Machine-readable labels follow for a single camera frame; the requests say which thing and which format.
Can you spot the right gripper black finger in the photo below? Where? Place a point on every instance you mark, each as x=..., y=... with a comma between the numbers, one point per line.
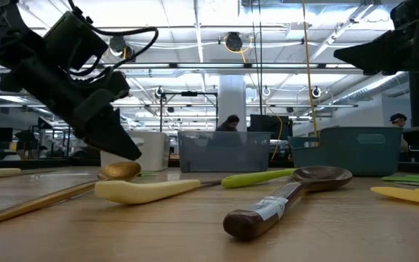
x=373, y=54

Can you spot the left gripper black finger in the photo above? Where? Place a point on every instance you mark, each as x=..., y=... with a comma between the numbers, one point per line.
x=116, y=142

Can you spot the gold metal spoon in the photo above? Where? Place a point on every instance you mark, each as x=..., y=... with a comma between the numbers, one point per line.
x=120, y=170

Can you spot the green utensil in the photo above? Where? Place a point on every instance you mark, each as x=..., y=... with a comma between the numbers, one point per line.
x=417, y=179

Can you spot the yellow spatula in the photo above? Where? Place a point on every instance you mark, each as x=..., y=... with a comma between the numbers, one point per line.
x=409, y=195

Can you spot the dark wooden spoon with label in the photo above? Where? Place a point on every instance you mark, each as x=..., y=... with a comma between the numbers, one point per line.
x=253, y=220

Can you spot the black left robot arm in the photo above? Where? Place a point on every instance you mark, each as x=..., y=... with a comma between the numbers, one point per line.
x=2, y=40

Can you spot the white plastic bin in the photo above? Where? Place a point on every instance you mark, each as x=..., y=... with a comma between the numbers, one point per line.
x=155, y=153

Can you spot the person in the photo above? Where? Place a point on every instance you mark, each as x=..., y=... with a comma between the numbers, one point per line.
x=228, y=123
x=398, y=119

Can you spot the teal plastic bin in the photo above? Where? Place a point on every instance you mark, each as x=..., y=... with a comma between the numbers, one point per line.
x=358, y=154

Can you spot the grey translucent plastic bin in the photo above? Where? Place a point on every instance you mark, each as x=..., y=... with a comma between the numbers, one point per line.
x=224, y=154

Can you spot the long ceiling light strip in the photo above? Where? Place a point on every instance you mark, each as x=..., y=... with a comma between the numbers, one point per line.
x=209, y=66

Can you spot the white building column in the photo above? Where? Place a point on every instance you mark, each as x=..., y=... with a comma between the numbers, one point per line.
x=232, y=98

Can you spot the black monitor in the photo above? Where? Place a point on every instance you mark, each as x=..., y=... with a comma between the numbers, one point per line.
x=267, y=123

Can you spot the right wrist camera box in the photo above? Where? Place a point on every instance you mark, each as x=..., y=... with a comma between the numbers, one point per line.
x=411, y=12

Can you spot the black rig post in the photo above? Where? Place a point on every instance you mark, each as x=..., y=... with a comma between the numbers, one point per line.
x=418, y=98

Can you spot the black metal frame stand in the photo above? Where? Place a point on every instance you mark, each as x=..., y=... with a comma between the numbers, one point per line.
x=189, y=93

